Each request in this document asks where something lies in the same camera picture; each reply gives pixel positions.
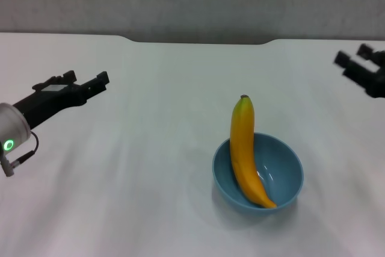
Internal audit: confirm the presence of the blue bowl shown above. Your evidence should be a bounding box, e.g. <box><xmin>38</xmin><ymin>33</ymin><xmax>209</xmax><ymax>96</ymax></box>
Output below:
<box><xmin>212</xmin><ymin>132</ymin><xmax>304</xmax><ymax>214</ymax></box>

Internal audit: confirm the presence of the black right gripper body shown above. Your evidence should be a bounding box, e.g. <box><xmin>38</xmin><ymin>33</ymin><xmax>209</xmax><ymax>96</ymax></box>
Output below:
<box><xmin>342</xmin><ymin>59</ymin><xmax>385</xmax><ymax>99</ymax></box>

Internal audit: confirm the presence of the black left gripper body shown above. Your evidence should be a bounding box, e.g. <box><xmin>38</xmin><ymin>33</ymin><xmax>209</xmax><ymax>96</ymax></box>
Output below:
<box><xmin>11</xmin><ymin>84</ymin><xmax>88</xmax><ymax>131</ymax></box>

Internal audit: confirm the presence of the yellow banana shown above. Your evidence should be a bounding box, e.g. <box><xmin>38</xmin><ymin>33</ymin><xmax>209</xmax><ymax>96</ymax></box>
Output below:
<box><xmin>229</xmin><ymin>94</ymin><xmax>278</xmax><ymax>209</ymax></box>

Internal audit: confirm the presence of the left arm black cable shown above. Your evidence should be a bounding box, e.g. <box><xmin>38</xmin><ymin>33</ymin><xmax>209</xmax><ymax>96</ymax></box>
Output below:
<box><xmin>0</xmin><ymin>131</ymin><xmax>40</xmax><ymax>178</ymax></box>

